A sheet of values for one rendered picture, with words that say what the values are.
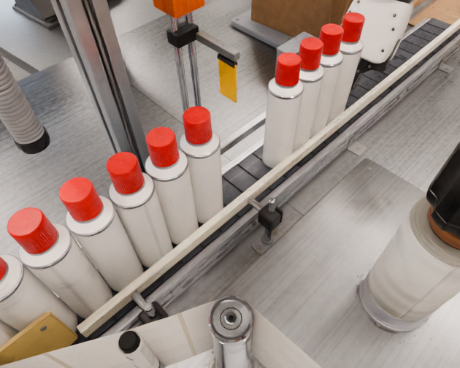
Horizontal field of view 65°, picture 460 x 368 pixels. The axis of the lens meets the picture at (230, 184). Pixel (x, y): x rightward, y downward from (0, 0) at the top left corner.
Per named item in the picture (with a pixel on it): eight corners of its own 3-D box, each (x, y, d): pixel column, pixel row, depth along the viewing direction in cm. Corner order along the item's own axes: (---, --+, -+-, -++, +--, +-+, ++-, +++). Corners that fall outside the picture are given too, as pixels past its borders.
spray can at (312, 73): (296, 159, 65) (315, 58, 49) (274, 144, 67) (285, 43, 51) (313, 144, 67) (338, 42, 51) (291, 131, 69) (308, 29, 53)
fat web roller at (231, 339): (232, 398, 42) (230, 361, 27) (207, 366, 44) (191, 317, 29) (259, 367, 44) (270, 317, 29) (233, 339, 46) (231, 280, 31)
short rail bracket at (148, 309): (162, 351, 50) (144, 325, 40) (136, 318, 53) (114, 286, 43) (179, 334, 51) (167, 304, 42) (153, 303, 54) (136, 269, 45)
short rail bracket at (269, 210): (267, 252, 59) (273, 211, 50) (254, 240, 60) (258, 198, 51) (280, 239, 60) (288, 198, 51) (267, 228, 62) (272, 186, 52)
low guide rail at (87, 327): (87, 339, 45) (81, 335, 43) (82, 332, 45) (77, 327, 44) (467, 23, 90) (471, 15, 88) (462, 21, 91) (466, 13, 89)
